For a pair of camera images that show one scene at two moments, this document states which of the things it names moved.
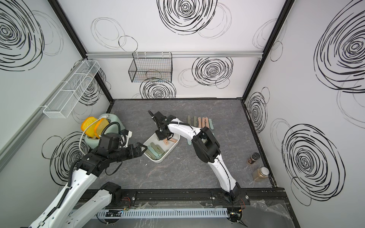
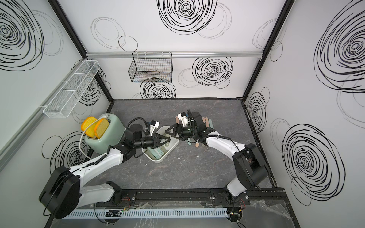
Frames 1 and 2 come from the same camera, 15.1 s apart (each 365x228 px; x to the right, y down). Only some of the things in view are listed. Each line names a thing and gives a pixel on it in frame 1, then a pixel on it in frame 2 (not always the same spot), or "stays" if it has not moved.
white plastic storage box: [157, 150] stays
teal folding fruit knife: [211, 124] stays
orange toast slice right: [100, 127] stays
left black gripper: [132, 150] to [156, 139]
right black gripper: [160, 137] to [177, 127]
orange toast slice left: [90, 131] stays
